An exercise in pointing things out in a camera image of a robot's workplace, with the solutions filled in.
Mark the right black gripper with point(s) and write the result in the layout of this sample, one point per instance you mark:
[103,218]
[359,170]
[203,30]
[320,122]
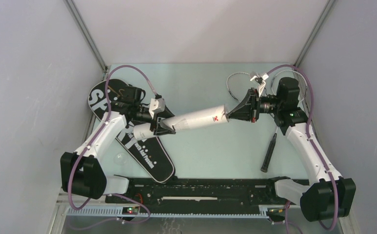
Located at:
[248,109]

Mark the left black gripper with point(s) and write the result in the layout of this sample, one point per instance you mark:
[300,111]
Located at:
[160,130]

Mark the white shuttlecock tube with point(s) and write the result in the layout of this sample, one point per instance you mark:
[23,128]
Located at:
[189,121]

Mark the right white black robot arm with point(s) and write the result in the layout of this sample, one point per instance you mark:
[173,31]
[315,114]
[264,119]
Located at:
[328,194]

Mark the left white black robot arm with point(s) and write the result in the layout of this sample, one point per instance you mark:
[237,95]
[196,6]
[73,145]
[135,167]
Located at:
[120,110]

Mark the left white badminton racket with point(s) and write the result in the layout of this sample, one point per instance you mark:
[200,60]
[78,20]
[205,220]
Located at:
[269,153]

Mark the white badminton racket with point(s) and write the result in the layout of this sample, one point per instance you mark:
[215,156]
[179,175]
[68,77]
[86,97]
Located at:
[292,74]
[269,153]

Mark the right white badminton racket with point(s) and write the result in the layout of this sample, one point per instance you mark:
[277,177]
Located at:
[292,74]

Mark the black racket cover bag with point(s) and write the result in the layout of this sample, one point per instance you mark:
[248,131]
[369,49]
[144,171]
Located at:
[150,153]

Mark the left electronics board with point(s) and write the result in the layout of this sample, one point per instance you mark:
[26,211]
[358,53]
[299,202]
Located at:
[131,210]

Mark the electronics board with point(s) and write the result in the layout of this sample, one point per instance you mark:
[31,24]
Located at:
[131,210]
[276,216]

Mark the right electronics board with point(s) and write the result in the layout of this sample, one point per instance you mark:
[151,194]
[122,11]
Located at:
[276,216]

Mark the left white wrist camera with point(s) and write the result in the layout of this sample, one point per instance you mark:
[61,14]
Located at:
[156,106]

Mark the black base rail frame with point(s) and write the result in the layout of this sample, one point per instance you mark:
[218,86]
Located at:
[199,198]

